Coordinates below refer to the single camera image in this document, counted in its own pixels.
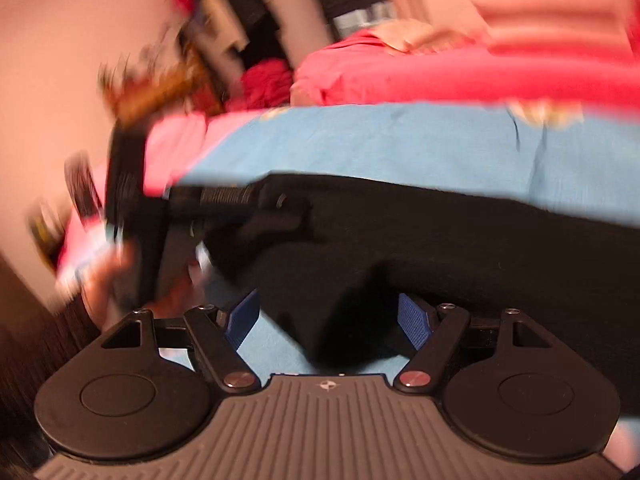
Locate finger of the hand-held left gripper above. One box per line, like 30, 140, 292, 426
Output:
240, 180, 316, 248

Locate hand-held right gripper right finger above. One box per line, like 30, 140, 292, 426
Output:
393, 292, 553, 394

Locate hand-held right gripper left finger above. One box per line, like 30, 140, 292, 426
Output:
100, 288, 261, 394

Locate black pants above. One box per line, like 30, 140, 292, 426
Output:
202, 172, 640, 401

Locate person's left hand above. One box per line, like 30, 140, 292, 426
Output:
82, 245, 203, 328

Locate pink sheet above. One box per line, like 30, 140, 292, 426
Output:
56, 111, 263, 291

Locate brown patterned cloth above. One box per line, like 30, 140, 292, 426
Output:
99, 52, 223, 128

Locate blue floral blanket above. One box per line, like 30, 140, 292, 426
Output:
165, 101, 640, 376

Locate red folded towel pile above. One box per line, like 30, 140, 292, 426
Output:
239, 57, 297, 111

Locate red bed sheet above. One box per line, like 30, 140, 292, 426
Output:
291, 29, 640, 108

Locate beige towel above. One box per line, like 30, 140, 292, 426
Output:
370, 19, 483, 55

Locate pink embossed pillow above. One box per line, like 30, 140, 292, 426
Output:
472, 0, 633, 58

